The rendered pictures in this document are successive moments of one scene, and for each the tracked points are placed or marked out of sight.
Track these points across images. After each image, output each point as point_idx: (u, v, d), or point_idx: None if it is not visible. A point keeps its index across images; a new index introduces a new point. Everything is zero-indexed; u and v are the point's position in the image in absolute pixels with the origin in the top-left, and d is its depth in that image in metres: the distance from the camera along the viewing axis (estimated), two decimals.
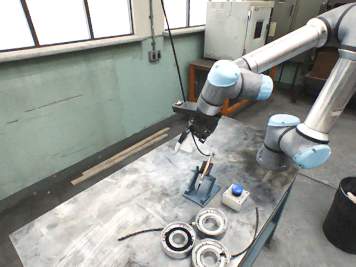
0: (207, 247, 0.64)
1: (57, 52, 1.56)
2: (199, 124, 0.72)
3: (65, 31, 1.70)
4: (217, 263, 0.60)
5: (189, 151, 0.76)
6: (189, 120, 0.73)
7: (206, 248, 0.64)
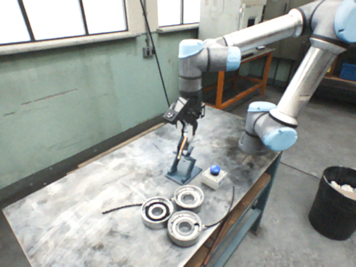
0: (183, 218, 0.70)
1: (52, 46, 1.62)
2: (194, 106, 0.78)
3: (60, 26, 1.76)
4: (191, 231, 0.66)
5: (198, 130, 0.84)
6: (190, 112, 0.75)
7: (182, 219, 0.70)
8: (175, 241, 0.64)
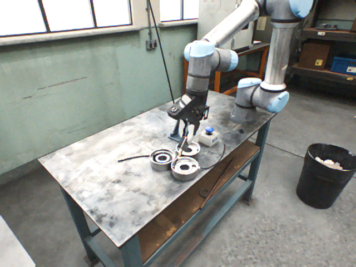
0: (183, 162, 0.89)
1: (65, 36, 1.80)
2: (199, 107, 0.79)
3: (72, 20, 1.95)
4: (189, 169, 0.85)
5: (199, 133, 0.85)
6: (194, 111, 0.76)
7: (182, 163, 0.88)
8: (177, 176, 0.83)
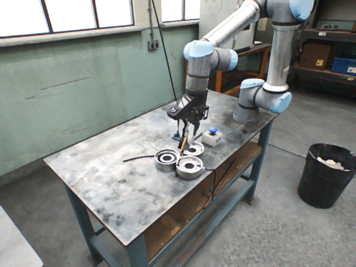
0: (189, 161, 0.90)
1: (68, 37, 1.81)
2: (198, 107, 0.79)
3: (74, 20, 1.96)
4: (193, 168, 0.86)
5: (199, 132, 0.84)
6: (193, 111, 0.76)
7: (188, 161, 0.90)
8: (179, 173, 0.85)
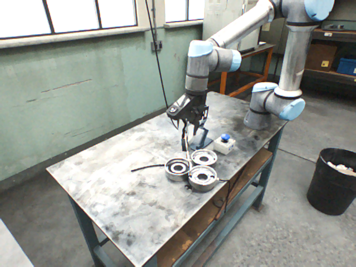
0: (202, 171, 0.85)
1: (70, 38, 1.76)
2: (198, 106, 0.79)
3: (77, 21, 1.90)
4: (207, 180, 0.80)
5: (199, 132, 0.84)
6: (193, 111, 0.76)
7: (201, 171, 0.85)
8: (192, 184, 0.79)
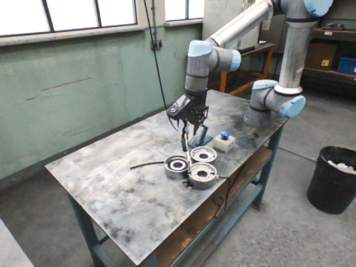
0: (201, 168, 0.84)
1: (70, 36, 1.75)
2: (198, 106, 0.79)
3: (76, 19, 1.90)
4: (206, 177, 0.80)
5: (199, 132, 0.84)
6: (193, 111, 0.76)
7: (200, 168, 0.84)
8: (192, 182, 0.79)
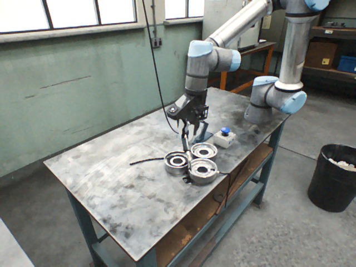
0: (202, 164, 0.83)
1: (69, 34, 1.74)
2: (198, 106, 0.79)
3: (75, 16, 1.89)
4: (207, 173, 0.79)
5: (199, 132, 0.84)
6: (193, 111, 0.76)
7: (200, 164, 0.83)
8: (192, 177, 0.78)
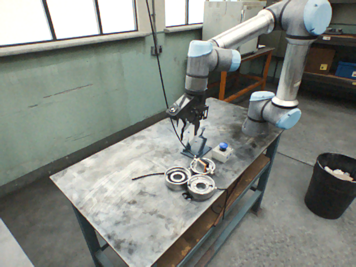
0: (201, 180, 0.88)
1: (72, 44, 1.79)
2: (198, 106, 0.79)
3: (78, 27, 1.93)
4: (205, 189, 0.83)
5: (200, 133, 0.84)
6: (193, 111, 0.76)
7: (199, 180, 0.88)
8: (191, 193, 0.82)
